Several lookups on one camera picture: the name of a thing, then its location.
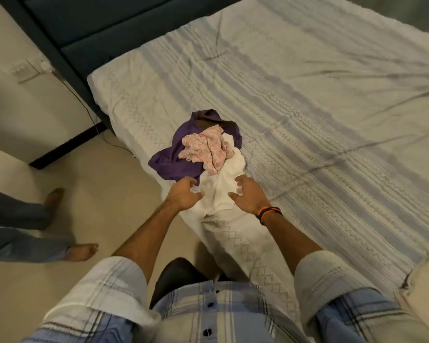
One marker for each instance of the person's left hand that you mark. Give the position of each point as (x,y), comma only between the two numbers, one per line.
(180,196)

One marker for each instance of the person's right hand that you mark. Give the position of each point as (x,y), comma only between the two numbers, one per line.
(252,198)

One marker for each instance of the person's left thumb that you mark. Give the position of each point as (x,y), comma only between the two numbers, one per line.
(197,195)

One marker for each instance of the person's right thumb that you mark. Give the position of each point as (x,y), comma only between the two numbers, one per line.
(234,195)

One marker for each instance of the person's right forearm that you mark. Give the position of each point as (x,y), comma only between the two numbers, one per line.
(289,242)

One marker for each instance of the person's left forearm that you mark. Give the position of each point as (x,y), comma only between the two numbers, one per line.
(150,235)

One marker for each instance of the white garment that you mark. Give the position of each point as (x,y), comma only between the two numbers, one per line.
(218,189)

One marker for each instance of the orange and black wristband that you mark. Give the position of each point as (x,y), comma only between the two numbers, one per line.
(268,214)

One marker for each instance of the purple garment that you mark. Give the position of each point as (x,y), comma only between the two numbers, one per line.
(171,157)

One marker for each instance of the pink floral garment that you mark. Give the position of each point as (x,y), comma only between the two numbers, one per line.
(203,146)

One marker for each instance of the dark trousers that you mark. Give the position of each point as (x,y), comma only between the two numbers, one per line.
(175,278)

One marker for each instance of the striped white bed sheet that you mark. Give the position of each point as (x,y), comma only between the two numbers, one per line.
(325,121)

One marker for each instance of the plaid button shirt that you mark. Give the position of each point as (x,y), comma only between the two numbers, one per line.
(236,317)

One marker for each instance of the black skirting board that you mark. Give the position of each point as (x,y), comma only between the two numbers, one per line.
(68,146)

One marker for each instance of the dark blue padded headboard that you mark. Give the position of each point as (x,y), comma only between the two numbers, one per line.
(93,32)

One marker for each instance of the white pillow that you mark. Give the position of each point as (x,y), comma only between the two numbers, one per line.
(425,292)

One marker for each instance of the white wall switch panel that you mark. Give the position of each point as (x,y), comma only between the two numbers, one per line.
(30,70)

